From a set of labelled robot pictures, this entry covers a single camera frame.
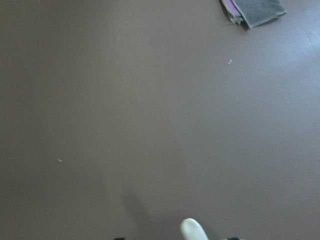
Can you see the grey folded cloth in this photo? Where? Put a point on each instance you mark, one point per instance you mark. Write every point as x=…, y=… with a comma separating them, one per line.
x=253, y=12

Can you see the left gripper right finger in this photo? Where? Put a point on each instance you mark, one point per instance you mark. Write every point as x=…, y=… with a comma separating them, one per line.
x=233, y=238

